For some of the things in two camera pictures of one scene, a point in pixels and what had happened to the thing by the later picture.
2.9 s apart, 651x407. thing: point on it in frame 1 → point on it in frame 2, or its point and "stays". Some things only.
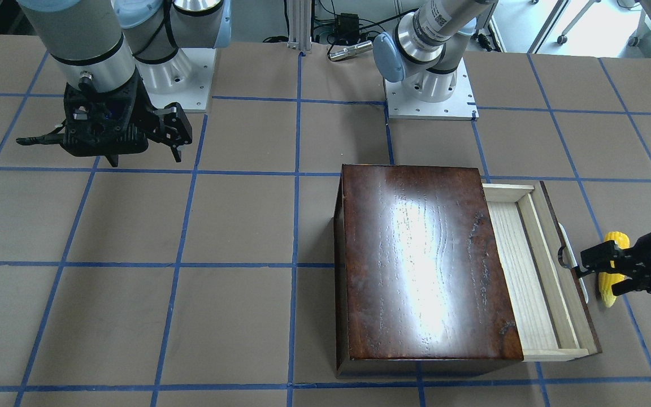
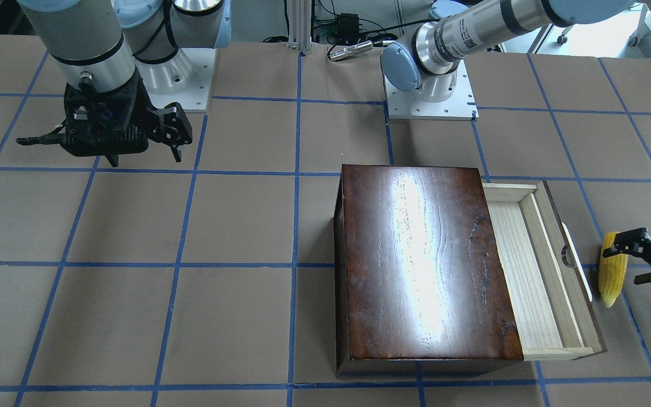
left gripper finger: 601,258 → 632,241
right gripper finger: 175,129 stays
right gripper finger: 53,137 stays
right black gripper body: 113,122 stays
